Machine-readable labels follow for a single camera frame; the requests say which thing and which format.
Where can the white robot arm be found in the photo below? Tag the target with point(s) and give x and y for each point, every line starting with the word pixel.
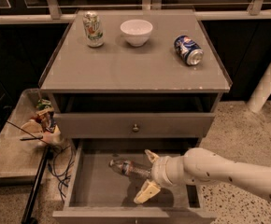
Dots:
pixel 201 166

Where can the black pole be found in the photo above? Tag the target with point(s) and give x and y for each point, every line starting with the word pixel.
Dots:
pixel 27 215

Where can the grey drawer cabinet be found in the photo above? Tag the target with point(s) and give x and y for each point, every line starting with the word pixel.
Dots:
pixel 120 78

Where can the green white soda can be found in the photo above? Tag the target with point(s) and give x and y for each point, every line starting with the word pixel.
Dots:
pixel 93 29

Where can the white slanted post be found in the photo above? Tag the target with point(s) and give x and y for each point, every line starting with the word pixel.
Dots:
pixel 261 92

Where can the grey open middle drawer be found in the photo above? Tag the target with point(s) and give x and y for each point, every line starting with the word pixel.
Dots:
pixel 98 195

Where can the colourful snack bag pile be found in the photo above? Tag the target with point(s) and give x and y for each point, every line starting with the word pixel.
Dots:
pixel 41 129

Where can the round metal drawer knob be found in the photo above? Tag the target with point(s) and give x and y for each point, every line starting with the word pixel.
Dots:
pixel 135 128

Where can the clear plastic water bottle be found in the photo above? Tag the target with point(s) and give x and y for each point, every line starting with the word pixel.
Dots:
pixel 130 168

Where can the metal window railing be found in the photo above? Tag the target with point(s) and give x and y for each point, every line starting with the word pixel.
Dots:
pixel 54 3

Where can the grey top drawer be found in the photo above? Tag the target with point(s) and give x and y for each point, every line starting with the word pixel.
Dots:
pixel 120 125

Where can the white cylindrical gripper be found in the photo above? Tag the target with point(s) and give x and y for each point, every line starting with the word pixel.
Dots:
pixel 159 171

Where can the blue pepsi can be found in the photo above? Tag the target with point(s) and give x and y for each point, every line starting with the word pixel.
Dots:
pixel 188 50

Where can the white ceramic bowl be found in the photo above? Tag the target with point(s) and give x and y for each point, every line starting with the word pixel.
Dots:
pixel 136 32

